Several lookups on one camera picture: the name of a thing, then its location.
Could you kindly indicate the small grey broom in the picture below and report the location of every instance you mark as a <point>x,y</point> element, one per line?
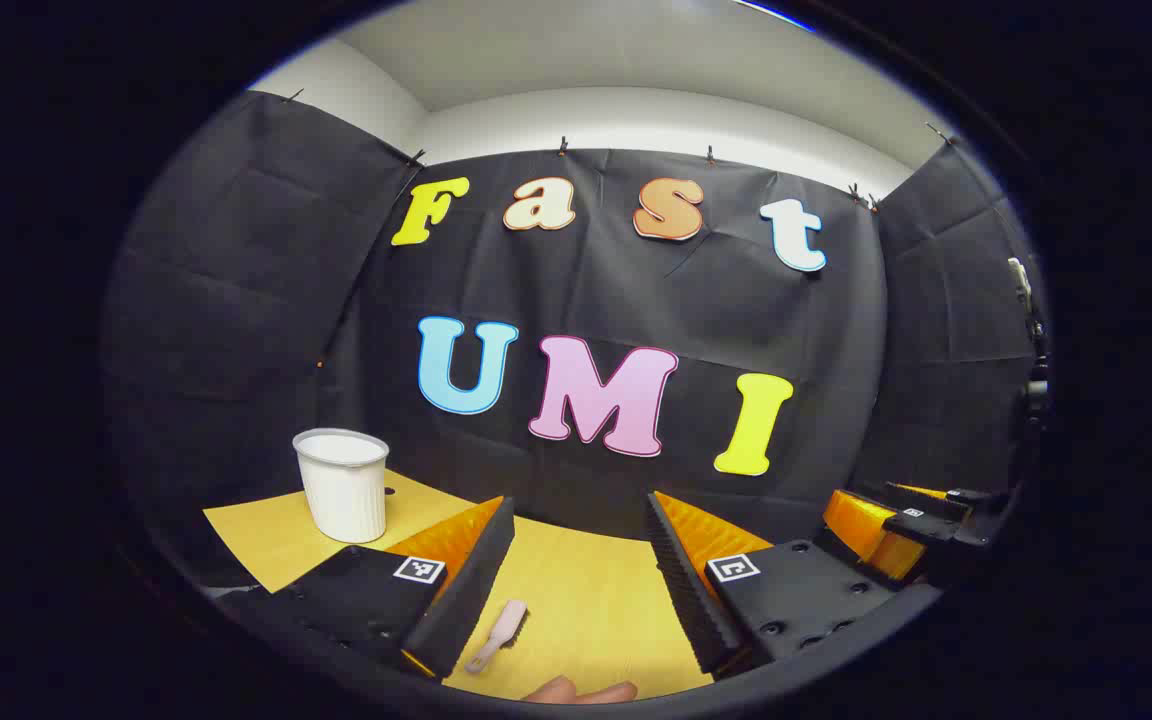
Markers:
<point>501,630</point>

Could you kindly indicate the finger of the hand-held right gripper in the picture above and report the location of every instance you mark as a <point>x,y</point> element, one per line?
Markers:
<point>966,500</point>
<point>871,530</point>

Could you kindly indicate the row of black cloth clips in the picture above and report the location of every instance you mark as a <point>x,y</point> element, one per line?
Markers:
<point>563,147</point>

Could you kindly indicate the white ribbed garbage bin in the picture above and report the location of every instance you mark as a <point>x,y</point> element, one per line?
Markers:
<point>344,490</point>

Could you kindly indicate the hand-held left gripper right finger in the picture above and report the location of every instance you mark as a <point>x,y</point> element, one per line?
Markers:
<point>686,590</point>

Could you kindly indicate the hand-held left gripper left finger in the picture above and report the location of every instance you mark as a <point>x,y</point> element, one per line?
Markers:
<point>471,580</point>

